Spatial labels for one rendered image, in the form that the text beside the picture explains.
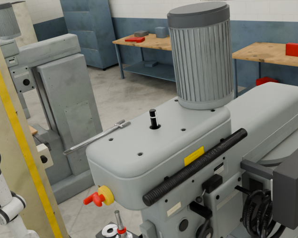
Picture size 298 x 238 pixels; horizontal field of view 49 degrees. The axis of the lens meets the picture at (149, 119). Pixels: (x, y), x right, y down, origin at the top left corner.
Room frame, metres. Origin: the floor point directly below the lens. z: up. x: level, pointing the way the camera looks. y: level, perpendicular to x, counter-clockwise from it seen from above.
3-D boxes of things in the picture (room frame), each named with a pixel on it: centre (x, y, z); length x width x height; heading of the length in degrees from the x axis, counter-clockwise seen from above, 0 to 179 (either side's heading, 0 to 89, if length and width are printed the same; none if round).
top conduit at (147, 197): (0.84, -0.13, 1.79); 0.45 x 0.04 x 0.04; 127
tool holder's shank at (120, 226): (1.24, 0.23, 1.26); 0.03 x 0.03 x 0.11
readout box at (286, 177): (0.85, -0.46, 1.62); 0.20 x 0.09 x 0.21; 127
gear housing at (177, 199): (0.97, -0.05, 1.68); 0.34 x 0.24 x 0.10; 127
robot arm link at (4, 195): (1.24, 0.72, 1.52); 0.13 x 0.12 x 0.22; 148
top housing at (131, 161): (0.95, -0.03, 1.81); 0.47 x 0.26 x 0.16; 127
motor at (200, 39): (1.09, -0.22, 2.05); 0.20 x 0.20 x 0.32
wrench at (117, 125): (0.93, 0.17, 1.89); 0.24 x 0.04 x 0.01; 127
